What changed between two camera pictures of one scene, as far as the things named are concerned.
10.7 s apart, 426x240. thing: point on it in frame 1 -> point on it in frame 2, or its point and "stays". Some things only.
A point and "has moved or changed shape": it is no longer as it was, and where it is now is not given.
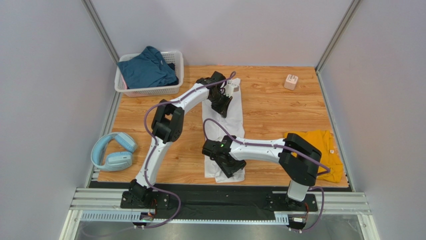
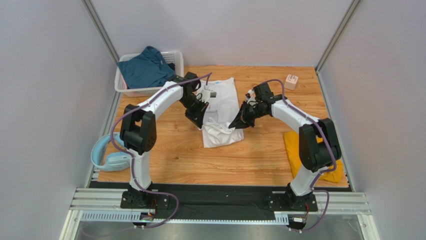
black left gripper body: (220, 102) -> (194, 107)
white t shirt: (214, 125) has moved or changed shape
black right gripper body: (227, 163) -> (250, 113)
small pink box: (291, 82) stays
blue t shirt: (148, 69) stays
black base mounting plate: (211, 198) stays
